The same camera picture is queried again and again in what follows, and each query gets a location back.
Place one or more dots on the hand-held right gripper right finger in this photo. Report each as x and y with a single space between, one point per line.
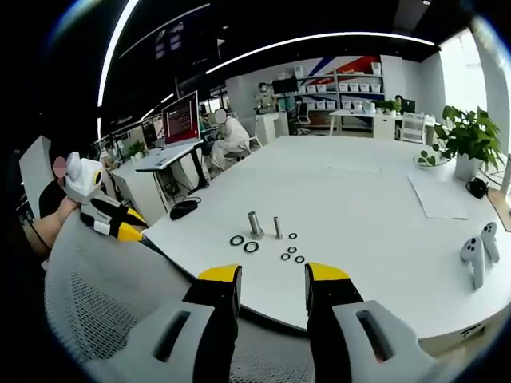
359 339

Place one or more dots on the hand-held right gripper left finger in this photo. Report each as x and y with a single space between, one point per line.
171 339

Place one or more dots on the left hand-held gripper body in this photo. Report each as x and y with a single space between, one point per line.
81 179

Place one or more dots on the small black washer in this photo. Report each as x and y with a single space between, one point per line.
282 256
289 249
296 259
290 235

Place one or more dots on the large black washer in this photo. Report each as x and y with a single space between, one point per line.
246 246
231 240

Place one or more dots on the large threaded steel stud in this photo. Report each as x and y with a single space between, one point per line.
255 225

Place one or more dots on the small threaded steel stud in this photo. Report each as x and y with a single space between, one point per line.
277 228

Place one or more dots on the person's left hand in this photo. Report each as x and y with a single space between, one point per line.
68 207

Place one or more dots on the person's black shirt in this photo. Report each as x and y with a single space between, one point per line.
50 197

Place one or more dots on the small leafy desk plant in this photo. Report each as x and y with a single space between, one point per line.
136 149

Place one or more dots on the white standing desk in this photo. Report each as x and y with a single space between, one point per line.
167 159

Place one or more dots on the grey mesh office chair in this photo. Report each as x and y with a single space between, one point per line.
104 303

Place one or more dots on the computer monitor with red screen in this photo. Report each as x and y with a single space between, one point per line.
181 119

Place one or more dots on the long curved ceiling light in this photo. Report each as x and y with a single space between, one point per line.
109 52

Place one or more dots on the white handheld controller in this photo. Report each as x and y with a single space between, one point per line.
491 239
475 259

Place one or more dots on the white paper sheet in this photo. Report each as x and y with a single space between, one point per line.
437 195

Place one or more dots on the small black device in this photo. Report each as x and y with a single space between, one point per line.
477 188

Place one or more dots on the wooden board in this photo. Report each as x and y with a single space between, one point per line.
502 211

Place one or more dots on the small plant in glass bowl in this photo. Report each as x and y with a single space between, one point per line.
429 159

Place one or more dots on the white slatted chair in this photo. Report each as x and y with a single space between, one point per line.
412 127

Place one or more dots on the white back desk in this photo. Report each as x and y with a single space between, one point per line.
355 115

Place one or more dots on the green plant in white pot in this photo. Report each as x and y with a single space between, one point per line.
467 135

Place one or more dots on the shelf with white bins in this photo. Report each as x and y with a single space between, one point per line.
351 85

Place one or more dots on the long straight ceiling light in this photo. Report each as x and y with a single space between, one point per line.
319 38

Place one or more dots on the black wall screen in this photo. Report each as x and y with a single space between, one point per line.
285 85

